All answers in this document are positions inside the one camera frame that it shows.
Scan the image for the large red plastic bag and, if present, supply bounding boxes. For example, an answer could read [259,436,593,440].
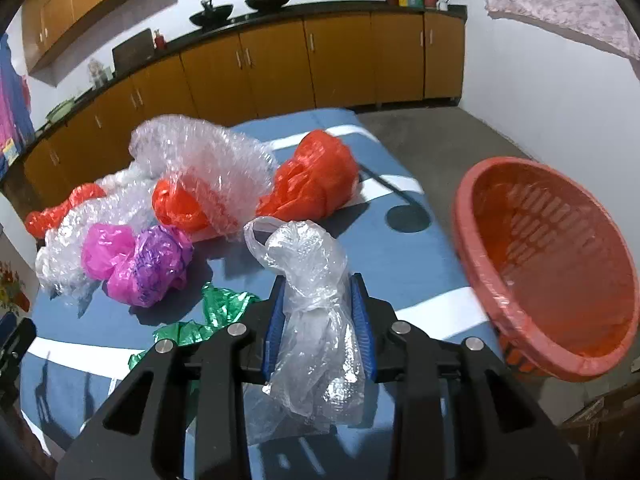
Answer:
[256,130,361,222]

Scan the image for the wooden kitchen base cabinets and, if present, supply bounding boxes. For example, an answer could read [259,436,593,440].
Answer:
[0,2,468,211]

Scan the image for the blue pink hanging cloth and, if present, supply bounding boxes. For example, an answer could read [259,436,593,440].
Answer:
[0,34,36,166]

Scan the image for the green basin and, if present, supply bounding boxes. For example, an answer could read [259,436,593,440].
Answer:
[46,99,77,122]

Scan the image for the crumpled bubble wrap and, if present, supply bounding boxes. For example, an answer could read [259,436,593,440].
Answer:
[35,167,166,311]

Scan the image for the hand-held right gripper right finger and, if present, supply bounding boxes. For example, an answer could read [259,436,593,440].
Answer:
[350,273,586,480]

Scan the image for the brown cutting board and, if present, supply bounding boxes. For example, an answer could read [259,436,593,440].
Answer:
[111,28,156,77]

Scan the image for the clear plastic bag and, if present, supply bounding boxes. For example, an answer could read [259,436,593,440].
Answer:
[243,216,373,433]

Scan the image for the red plastic basket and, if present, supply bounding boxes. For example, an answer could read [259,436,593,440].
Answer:
[452,156,640,383]

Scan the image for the wooden chair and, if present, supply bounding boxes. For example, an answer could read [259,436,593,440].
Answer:
[555,385,640,480]

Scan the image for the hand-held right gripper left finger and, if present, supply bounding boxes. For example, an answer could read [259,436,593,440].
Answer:
[55,276,291,480]

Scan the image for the large bubble wrap sheet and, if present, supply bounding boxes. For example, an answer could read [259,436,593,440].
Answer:
[129,114,280,241]

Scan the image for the blue white striped blanket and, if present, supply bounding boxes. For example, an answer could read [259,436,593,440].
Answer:
[17,107,506,480]

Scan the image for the purple pink plastic bag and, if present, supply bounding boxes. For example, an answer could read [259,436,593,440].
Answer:
[107,225,195,308]

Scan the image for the green plastic bag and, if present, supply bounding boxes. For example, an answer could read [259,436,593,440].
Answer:
[128,282,261,396]

